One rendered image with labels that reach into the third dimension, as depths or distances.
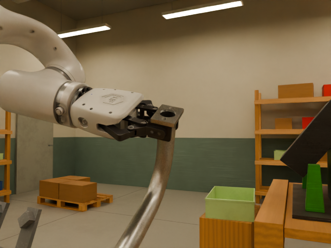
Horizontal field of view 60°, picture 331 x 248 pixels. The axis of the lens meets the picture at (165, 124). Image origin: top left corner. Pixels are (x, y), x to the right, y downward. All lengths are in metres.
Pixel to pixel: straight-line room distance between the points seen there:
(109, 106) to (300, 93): 5.54
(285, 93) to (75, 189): 4.26
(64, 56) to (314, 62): 6.16
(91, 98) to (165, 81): 6.64
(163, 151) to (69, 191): 5.04
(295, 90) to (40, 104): 5.59
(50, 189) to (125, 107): 5.46
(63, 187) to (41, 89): 5.09
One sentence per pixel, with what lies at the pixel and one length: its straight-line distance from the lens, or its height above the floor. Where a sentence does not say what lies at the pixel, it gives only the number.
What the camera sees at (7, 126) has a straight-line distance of 6.38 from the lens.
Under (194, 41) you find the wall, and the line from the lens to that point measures 7.09.
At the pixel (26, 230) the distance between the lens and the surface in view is 0.89.
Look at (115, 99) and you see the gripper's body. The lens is 0.50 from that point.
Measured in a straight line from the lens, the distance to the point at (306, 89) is 5.92.
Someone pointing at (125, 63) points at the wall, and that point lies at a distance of 7.79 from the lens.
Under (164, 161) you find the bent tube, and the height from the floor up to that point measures 1.30.
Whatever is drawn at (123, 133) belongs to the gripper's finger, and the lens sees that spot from 0.45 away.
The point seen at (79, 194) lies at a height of 0.29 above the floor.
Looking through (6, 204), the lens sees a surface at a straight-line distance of 1.01.
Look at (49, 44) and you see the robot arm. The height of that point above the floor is 1.52.
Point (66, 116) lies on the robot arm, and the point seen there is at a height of 1.38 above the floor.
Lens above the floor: 1.35
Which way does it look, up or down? 2 degrees up
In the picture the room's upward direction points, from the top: straight up
